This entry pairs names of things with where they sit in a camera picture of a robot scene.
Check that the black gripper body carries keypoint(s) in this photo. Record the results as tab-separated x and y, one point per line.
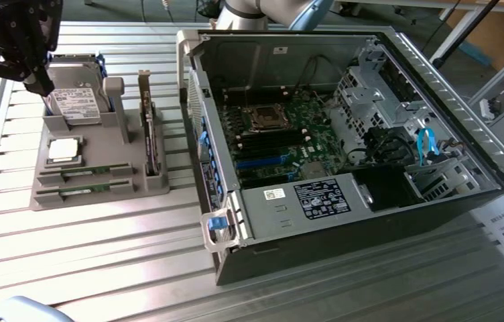
15	23

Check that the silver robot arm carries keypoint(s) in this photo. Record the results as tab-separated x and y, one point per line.
243	13

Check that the green RAM stick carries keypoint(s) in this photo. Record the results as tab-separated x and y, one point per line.
84	171
84	190

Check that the silver hard disk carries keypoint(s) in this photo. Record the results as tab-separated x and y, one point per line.
78	87

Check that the silver CPU chip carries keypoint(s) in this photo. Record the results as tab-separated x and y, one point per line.
66	149

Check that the grey parts rack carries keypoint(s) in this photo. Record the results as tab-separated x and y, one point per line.
100	147

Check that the graphics card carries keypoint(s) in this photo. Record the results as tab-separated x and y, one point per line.
150	134

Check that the CPU socket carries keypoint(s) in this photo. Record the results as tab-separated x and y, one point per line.
266	115

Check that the blue expansion slot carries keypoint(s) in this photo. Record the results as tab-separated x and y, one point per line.
257	163

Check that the green motherboard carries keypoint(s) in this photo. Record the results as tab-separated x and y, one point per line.
317	134

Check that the grey power supply unit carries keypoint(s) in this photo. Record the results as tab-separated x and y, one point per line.
274	214

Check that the light blue rounded cap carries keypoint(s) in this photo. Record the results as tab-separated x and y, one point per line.
24	310

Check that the metal disk bay cage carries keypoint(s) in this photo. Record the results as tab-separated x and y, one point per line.
366	107

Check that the black open PC case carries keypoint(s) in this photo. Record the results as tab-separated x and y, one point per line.
306	248

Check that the black stand pole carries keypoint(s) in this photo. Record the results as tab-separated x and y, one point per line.
467	30

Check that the white power strip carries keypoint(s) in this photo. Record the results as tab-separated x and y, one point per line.
487	107

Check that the wooden desk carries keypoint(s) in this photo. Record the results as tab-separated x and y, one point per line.
502	37

